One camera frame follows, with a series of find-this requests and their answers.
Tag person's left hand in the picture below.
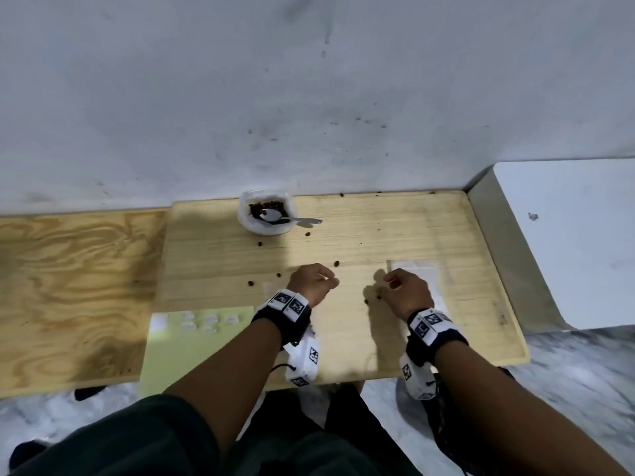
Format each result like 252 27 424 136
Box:
286 263 341 309

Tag person's right hand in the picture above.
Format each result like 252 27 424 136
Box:
375 268 435 323

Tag stack of plastic bags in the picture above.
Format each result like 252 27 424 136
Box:
386 258 450 321

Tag metal spoon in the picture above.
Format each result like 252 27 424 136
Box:
259 208 323 227

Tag brown coffee beans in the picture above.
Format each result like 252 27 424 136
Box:
247 200 288 225

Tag group of white sticker labels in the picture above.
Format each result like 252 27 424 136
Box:
178 311 240 335

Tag person's right forearm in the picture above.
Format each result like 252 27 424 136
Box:
432 341 631 476

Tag person's dark green shirt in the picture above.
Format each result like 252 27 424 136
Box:
9 393 378 476

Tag black left wristband with markers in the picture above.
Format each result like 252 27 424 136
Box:
251 290 312 348

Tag black wristband with markers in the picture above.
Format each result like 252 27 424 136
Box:
405 307 470 368
251 290 312 348

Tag black right wristband with markers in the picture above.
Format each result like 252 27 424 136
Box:
405 307 470 368

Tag translucent plastic bowl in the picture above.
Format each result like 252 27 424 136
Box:
237 189 298 237

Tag black crumpled plastic sack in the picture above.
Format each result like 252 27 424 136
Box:
425 367 517 476

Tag yellow-green backing sheet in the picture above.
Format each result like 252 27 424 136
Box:
138 305 257 397

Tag white table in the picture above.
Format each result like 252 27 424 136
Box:
467 158 635 335

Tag plywood board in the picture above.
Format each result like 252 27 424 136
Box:
0 208 172 400

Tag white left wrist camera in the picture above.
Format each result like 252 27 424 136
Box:
284 327 320 388

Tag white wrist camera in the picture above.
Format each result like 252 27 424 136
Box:
399 354 440 401
284 327 320 388

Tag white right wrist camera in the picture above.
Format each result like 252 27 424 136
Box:
399 354 440 401

